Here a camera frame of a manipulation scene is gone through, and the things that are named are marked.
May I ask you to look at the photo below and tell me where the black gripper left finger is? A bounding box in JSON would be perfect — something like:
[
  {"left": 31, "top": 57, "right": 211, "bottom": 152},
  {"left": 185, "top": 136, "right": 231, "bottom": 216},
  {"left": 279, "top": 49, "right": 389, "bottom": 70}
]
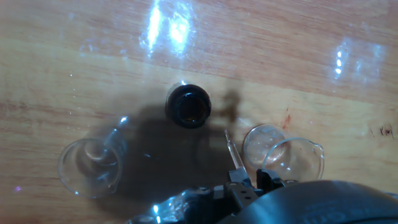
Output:
[{"left": 214, "top": 167, "right": 261, "bottom": 215}]

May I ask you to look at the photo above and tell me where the clear tapered cup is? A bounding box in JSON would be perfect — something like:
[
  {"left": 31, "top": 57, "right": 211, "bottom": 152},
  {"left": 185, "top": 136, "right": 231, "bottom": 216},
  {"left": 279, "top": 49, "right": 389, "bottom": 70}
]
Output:
[{"left": 242, "top": 123, "right": 326, "bottom": 183}]

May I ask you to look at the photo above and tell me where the amber glass bottle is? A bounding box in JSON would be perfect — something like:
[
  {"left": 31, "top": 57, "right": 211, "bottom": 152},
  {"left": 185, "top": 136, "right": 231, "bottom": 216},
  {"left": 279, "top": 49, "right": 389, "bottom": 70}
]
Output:
[{"left": 164, "top": 83, "right": 213, "bottom": 129}]

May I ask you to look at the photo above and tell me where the glass dropper with red bulb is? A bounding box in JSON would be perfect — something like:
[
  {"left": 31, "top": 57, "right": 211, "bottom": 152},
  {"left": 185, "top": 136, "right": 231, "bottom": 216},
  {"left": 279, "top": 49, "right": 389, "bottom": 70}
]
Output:
[{"left": 223, "top": 129, "right": 248, "bottom": 174}]

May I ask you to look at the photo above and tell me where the clear graduated glass beaker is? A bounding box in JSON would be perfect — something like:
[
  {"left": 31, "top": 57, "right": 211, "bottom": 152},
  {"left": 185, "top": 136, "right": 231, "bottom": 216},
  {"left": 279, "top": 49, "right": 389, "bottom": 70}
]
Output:
[{"left": 57, "top": 116, "right": 128, "bottom": 199}]

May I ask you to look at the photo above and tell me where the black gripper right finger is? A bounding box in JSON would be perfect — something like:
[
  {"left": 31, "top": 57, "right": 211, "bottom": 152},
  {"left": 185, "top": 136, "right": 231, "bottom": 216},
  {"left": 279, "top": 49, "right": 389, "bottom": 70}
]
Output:
[{"left": 256, "top": 169, "right": 299, "bottom": 191}]

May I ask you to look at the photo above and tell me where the varnished wooden board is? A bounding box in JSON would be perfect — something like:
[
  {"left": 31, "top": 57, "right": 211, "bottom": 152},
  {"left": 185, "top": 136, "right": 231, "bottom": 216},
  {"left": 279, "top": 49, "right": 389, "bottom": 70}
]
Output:
[{"left": 0, "top": 0, "right": 398, "bottom": 224}]

